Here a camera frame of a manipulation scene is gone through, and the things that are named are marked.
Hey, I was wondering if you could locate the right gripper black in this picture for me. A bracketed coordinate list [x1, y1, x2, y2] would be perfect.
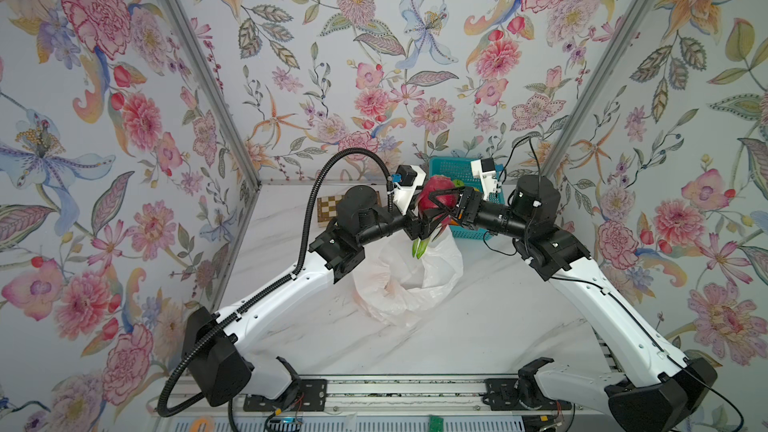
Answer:
[429, 194, 531, 249]

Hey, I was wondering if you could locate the pink dragon fruit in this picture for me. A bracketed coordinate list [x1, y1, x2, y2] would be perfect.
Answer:
[412, 175, 463, 259]

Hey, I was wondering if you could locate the white plastic bag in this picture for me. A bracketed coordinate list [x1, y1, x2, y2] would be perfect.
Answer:
[352, 232, 464, 327]

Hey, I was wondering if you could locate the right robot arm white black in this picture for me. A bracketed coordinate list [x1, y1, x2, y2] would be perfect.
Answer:
[419, 175, 717, 431]

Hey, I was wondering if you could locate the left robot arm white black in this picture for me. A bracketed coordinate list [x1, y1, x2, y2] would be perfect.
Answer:
[181, 176, 463, 408]

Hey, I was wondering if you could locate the teal plastic basket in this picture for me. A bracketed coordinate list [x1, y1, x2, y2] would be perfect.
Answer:
[428, 156, 508, 242]

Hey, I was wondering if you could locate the wooden chessboard box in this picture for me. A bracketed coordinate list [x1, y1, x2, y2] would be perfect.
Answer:
[316, 195, 344, 227]

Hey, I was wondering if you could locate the green circuit board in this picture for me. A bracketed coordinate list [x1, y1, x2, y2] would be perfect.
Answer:
[427, 415, 445, 432]

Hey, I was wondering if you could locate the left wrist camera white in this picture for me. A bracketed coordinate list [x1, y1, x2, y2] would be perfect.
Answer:
[391, 164, 426, 214]

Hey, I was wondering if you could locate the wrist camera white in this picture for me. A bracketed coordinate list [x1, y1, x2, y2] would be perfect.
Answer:
[391, 164, 426, 214]
[470, 158, 501, 201]

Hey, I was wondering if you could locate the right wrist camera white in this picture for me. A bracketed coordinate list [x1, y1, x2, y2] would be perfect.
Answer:
[470, 158, 501, 201]

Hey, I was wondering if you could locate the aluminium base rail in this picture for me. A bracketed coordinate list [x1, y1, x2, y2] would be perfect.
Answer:
[146, 373, 661, 418]

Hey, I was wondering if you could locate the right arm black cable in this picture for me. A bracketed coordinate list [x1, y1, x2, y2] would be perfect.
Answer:
[482, 134, 745, 432]

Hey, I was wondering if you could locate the orange ring object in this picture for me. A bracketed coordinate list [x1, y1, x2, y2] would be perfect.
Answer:
[189, 416, 215, 432]

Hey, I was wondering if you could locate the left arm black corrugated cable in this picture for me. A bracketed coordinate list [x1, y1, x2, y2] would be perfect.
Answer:
[157, 147, 394, 432]

